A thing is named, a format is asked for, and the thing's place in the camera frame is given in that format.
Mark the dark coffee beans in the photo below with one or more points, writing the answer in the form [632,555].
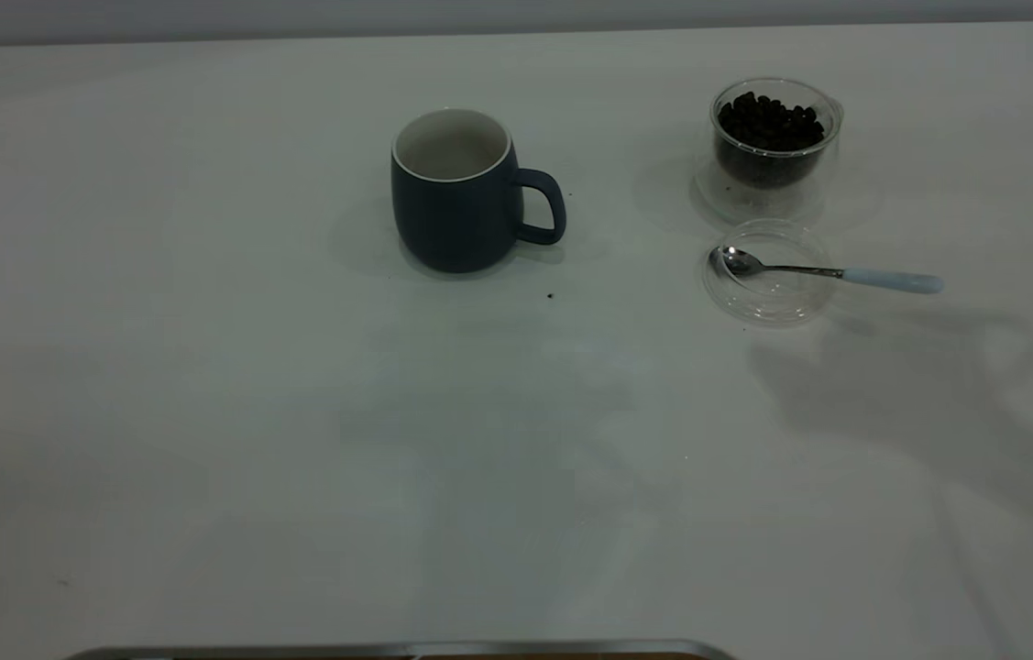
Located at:
[771,124]

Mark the grey-blue mug with white interior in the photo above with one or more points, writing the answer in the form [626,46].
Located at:
[452,225]

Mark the clear round glass dish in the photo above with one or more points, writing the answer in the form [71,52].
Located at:
[768,307]

